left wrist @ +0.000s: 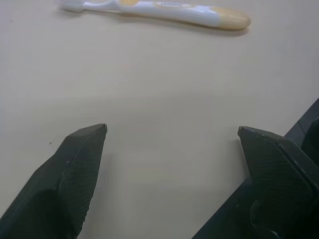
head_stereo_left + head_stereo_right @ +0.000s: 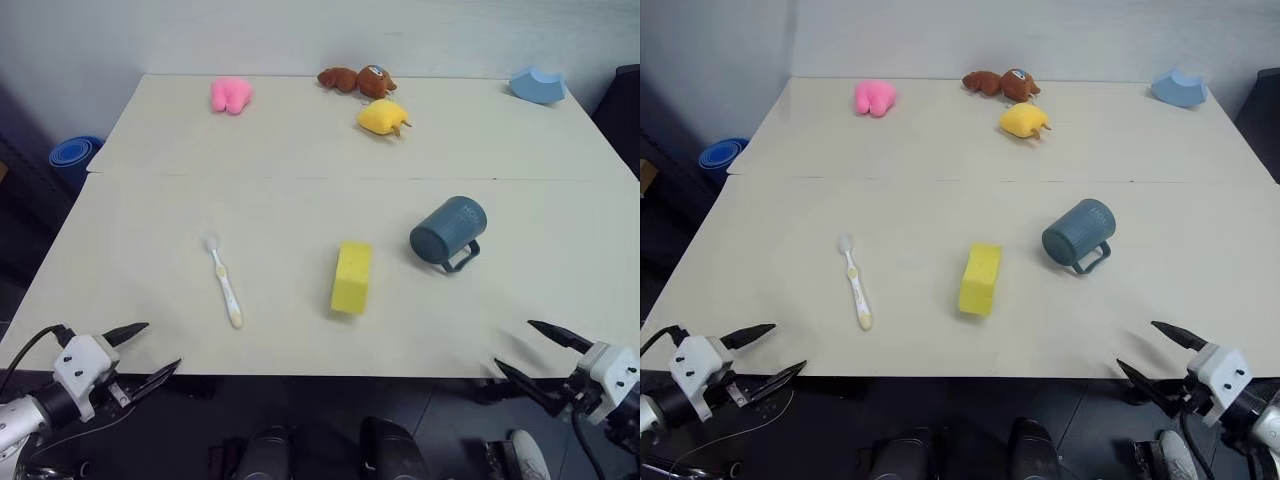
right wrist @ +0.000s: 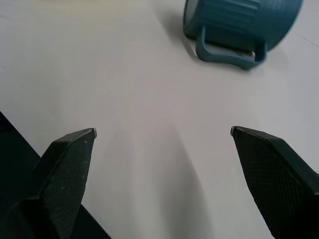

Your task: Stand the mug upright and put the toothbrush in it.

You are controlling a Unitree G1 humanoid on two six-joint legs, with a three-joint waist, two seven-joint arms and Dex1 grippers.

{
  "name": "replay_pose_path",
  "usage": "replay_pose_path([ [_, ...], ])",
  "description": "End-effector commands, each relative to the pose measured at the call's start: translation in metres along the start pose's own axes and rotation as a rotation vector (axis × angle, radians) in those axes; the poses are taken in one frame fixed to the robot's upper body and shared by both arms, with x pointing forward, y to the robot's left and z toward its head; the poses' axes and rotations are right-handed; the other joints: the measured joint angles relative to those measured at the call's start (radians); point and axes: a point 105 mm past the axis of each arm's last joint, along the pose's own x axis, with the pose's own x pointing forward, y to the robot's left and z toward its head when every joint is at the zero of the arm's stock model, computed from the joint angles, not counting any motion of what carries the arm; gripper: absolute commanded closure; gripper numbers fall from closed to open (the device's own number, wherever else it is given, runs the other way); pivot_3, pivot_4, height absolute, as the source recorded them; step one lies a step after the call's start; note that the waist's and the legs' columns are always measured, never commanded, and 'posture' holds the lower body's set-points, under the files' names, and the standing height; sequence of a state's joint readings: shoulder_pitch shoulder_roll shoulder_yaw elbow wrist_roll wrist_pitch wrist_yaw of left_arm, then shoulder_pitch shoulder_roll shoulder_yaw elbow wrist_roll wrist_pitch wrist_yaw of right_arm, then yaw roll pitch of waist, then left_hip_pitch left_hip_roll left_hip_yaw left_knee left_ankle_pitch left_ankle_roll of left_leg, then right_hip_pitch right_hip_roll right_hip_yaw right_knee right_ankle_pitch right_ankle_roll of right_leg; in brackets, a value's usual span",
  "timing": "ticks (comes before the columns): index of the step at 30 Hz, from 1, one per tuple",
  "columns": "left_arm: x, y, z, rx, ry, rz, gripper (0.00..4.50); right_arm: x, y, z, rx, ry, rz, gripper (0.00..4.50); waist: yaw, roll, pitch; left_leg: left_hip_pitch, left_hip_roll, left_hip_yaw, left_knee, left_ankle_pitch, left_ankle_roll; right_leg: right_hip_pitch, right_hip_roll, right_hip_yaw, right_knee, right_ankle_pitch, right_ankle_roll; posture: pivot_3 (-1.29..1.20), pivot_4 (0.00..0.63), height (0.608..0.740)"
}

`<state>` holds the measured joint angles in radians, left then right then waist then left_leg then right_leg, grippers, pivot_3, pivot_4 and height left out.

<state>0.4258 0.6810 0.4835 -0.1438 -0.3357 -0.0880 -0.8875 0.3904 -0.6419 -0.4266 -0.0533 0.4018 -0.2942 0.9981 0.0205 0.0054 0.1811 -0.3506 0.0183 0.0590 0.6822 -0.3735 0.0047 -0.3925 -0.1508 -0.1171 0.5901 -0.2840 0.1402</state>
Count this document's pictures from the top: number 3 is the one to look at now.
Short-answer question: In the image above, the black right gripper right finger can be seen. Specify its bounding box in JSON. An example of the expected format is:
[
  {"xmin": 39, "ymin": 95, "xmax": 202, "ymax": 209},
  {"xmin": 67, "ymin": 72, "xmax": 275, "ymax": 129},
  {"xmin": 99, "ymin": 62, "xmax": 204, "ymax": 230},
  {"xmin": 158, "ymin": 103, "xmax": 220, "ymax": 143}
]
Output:
[{"xmin": 230, "ymin": 125, "xmax": 319, "ymax": 239}]

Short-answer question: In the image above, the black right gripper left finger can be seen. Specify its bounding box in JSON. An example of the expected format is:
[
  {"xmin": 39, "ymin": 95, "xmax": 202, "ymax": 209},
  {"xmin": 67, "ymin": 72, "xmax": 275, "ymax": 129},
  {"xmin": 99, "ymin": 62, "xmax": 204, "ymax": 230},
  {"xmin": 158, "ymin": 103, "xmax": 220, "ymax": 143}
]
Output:
[{"xmin": 0, "ymin": 127, "xmax": 98, "ymax": 239}]

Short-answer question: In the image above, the teal ribbed plastic mug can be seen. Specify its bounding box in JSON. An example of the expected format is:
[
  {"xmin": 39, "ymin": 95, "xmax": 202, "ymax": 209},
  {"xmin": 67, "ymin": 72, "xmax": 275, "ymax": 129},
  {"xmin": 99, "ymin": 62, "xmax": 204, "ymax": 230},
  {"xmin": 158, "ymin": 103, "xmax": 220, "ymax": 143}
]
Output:
[{"xmin": 182, "ymin": 0, "xmax": 305, "ymax": 71}]

